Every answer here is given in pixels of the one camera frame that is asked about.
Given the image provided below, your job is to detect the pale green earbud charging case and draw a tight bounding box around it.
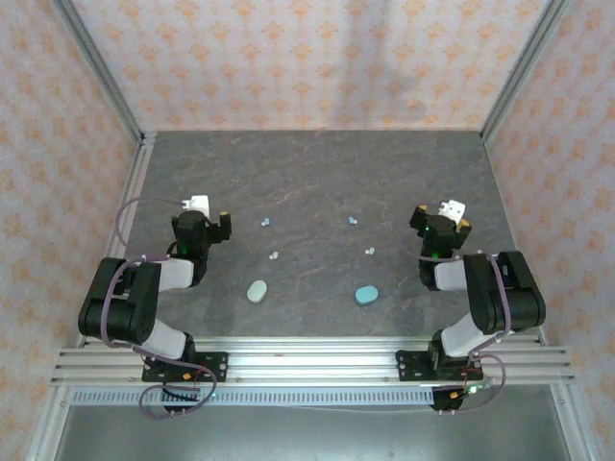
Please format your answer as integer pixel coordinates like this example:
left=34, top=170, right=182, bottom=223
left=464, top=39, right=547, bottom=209
left=246, top=279, right=269, bottom=304

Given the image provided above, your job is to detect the grey metal lower panel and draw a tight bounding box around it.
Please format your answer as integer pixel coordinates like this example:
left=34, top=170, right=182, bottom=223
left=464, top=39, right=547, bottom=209
left=28, top=383, right=592, bottom=461

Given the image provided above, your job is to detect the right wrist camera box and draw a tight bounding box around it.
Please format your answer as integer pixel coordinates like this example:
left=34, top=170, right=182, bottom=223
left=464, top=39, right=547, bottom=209
left=437, top=199, right=468, bottom=223

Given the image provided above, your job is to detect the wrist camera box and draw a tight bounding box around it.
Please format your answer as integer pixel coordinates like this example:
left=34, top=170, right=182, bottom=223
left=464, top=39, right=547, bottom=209
left=186, top=194, right=211, bottom=218
left=437, top=199, right=468, bottom=223

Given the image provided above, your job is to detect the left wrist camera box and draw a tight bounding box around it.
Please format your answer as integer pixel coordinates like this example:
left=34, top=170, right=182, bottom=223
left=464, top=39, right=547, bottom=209
left=186, top=194, right=211, bottom=218

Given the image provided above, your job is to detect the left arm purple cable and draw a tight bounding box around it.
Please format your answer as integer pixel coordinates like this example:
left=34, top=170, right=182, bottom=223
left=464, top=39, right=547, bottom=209
left=98, top=195, right=218, bottom=420

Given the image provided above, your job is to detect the aluminium side rail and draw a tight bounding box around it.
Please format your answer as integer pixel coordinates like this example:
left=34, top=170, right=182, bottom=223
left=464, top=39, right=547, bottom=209
left=76, top=133, right=158, bottom=348

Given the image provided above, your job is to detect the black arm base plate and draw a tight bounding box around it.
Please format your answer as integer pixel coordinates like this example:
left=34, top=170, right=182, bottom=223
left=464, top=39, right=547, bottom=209
left=141, top=351, right=230, bottom=384
left=395, top=350, right=483, bottom=384

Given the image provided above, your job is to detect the wide aluminium base rail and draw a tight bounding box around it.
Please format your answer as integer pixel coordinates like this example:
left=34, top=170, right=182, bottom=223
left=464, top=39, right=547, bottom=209
left=50, top=335, right=577, bottom=386

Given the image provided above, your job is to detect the black mounting bracket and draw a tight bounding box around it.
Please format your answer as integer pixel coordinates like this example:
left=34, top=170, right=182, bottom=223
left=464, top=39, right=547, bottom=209
left=429, top=385, right=463, bottom=417
left=161, top=386, right=202, bottom=418

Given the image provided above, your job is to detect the aluminium frame post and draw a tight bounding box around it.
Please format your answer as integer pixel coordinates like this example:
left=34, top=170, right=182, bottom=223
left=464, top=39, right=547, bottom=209
left=56, top=0, right=146, bottom=145
left=479, top=0, right=574, bottom=145

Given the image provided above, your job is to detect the slotted grey cable duct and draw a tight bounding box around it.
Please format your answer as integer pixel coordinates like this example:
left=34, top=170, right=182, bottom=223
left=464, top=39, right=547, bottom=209
left=70, top=386, right=436, bottom=408

